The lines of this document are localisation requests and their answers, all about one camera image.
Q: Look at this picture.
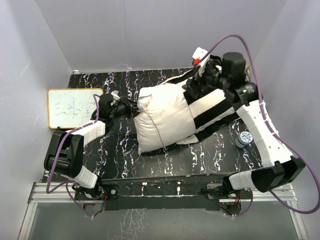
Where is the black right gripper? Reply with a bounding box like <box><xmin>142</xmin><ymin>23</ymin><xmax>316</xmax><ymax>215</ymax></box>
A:
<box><xmin>181</xmin><ymin>62</ymin><xmax>228</xmax><ymax>98</ymax></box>

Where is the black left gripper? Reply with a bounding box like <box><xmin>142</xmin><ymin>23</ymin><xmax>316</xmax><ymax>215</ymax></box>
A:
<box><xmin>110</xmin><ymin>97</ymin><xmax>148</xmax><ymax>120</ymax></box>

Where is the black white striped pillowcase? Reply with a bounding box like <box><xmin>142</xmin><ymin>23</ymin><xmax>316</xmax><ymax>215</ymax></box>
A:
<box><xmin>165</xmin><ymin>70</ymin><xmax>246</xmax><ymax>147</ymax></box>

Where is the white pillow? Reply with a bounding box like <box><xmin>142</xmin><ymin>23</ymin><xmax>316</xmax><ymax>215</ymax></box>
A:
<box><xmin>133</xmin><ymin>83</ymin><xmax>196</xmax><ymax>154</ymax></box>

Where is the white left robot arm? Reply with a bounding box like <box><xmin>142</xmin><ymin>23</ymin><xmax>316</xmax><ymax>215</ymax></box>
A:
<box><xmin>44</xmin><ymin>93</ymin><xmax>139</xmax><ymax>200</ymax></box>

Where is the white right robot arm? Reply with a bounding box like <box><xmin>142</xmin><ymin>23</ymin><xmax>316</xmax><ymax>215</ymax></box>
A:
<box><xmin>183</xmin><ymin>47</ymin><xmax>306</xmax><ymax>199</ymax></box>

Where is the yellow framed whiteboard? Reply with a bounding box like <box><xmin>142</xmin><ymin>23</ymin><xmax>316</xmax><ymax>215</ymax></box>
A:
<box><xmin>47</xmin><ymin>88</ymin><xmax>104</xmax><ymax>129</ymax></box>

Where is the blue white tape roll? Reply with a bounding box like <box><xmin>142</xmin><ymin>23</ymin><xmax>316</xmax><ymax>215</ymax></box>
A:
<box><xmin>234</xmin><ymin>131</ymin><xmax>254</xmax><ymax>149</ymax></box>

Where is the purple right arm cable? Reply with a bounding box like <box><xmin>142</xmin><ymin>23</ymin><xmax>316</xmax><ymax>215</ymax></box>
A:
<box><xmin>205</xmin><ymin>34</ymin><xmax>320</xmax><ymax>216</ymax></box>

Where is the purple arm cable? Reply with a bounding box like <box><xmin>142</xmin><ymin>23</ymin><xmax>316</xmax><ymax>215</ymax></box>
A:
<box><xmin>205</xmin><ymin>34</ymin><xmax>320</xmax><ymax>216</ymax></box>
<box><xmin>46</xmin><ymin>94</ymin><xmax>103</xmax><ymax>218</ymax></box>

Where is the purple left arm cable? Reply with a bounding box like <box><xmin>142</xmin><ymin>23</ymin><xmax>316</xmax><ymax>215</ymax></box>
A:
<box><xmin>46</xmin><ymin>94</ymin><xmax>103</xmax><ymax>218</ymax></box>

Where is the aluminium table frame rail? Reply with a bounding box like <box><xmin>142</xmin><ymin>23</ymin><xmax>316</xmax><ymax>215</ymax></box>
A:
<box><xmin>18</xmin><ymin>182</ymin><xmax>308</xmax><ymax>240</ymax></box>

